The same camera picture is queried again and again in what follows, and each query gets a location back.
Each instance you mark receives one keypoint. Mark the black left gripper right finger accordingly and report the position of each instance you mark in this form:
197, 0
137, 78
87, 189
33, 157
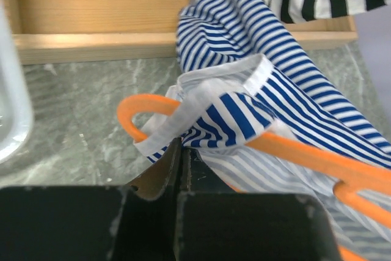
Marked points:
216, 223

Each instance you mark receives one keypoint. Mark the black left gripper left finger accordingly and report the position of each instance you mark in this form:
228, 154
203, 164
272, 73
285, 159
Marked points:
112, 222

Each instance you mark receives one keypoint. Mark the blue white striped tank top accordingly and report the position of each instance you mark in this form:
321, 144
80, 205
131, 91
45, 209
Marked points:
244, 74

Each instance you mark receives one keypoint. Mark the white perforated plastic basket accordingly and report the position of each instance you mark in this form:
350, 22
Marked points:
17, 115

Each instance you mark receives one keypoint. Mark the right wooden clothes rack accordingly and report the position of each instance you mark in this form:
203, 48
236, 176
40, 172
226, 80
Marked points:
61, 31

